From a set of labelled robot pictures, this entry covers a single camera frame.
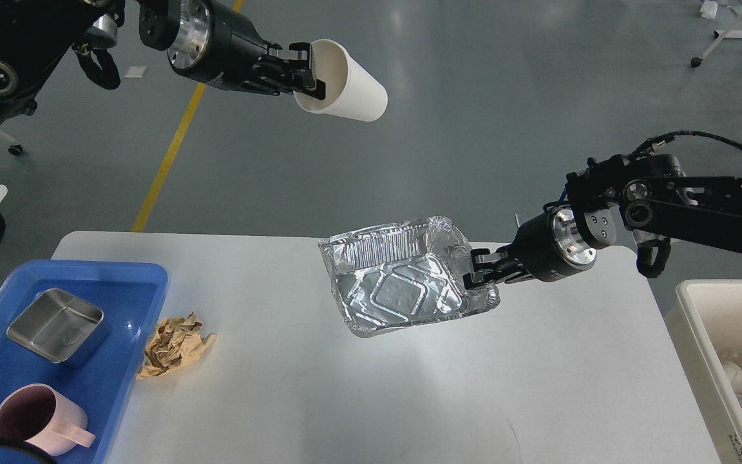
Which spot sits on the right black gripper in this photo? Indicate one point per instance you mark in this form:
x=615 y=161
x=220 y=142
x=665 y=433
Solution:
x=548 y=248

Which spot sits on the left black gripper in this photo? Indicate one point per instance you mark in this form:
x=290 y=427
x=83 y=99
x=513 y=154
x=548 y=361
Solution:
x=221 y=48

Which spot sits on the white paper cup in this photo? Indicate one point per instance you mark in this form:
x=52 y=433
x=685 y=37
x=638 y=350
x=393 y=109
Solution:
x=351 y=91

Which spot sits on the aluminium foil tray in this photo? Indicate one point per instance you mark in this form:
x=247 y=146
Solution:
x=403 y=274

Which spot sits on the brown paper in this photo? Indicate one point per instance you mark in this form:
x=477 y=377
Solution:
x=176 y=342

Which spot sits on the small stainless steel tray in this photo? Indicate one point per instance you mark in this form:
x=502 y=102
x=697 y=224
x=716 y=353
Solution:
x=60 y=327

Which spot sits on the pink mug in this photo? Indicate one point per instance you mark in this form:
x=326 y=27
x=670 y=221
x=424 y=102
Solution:
x=45 y=418

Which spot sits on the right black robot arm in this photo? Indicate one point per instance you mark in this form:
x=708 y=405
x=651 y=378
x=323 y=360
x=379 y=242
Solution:
x=656 y=202

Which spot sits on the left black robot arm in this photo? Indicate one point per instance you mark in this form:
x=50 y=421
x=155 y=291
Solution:
x=35 y=35

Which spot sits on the white bin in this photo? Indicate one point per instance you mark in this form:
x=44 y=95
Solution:
x=705 y=326

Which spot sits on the blue plastic tray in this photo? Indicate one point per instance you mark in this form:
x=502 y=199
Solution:
x=131 y=296

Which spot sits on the white rolling chair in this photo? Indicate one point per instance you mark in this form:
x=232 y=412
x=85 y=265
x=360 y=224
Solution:
x=15 y=148

